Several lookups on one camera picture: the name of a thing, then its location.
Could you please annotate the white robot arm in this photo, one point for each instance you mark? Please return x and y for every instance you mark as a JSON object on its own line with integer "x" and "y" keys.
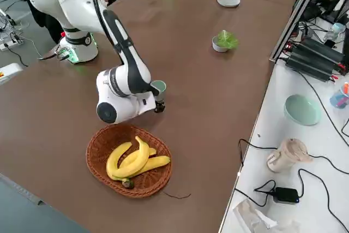
{"x": 79, "y": 3}

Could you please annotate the clear plastic bag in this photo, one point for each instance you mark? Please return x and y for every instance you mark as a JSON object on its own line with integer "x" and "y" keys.
{"x": 251, "y": 216}

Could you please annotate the black power adapter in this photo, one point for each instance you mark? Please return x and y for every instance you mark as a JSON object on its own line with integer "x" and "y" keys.
{"x": 286, "y": 194}

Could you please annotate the brown wicker basket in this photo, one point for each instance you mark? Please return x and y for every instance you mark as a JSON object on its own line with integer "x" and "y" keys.
{"x": 101, "y": 145}

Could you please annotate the yellow banana bunch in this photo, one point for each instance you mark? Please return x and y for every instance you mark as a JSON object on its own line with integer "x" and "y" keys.
{"x": 117, "y": 159}

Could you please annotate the clear jar with pale lid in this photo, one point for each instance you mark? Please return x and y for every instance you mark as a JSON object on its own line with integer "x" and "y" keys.
{"x": 338, "y": 29}

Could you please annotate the green cup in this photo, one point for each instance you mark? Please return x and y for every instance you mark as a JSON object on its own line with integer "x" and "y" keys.
{"x": 161, "y": 85}

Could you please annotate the mint green bowl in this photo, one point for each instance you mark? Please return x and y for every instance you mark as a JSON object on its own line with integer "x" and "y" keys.
{"x": 301, "y": 110}

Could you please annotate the clear pen cup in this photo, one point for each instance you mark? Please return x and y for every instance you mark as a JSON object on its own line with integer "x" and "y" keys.
{"x": 339, "y": 99}

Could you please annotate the smaller grey dish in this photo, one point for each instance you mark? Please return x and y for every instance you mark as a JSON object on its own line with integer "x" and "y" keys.
{"x": 219, "y": 48}

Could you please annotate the white power strip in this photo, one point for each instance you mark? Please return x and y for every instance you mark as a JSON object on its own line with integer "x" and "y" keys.
{"x": 8, "y": 44}

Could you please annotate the green lettuce leaf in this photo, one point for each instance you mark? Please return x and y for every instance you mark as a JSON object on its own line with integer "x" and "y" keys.
{"x": 227, "y": 39}

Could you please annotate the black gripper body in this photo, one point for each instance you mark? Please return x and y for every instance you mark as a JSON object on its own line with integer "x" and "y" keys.
{"x": 160, "y": 107}

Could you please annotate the black power supply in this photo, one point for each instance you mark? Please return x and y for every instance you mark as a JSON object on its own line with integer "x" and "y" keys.
{"x": 324, "y": 50}
{"x": 310, "y": 66}

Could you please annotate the white box with red mark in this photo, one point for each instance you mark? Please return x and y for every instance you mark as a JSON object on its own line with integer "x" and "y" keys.
{"x": 11, "y": 72}

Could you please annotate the beige tumbler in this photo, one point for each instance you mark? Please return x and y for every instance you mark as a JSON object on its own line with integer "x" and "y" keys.
{"x": 286, "y": 156}

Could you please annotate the person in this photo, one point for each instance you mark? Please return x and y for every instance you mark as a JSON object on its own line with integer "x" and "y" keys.
{"x": 51, "y": 29}

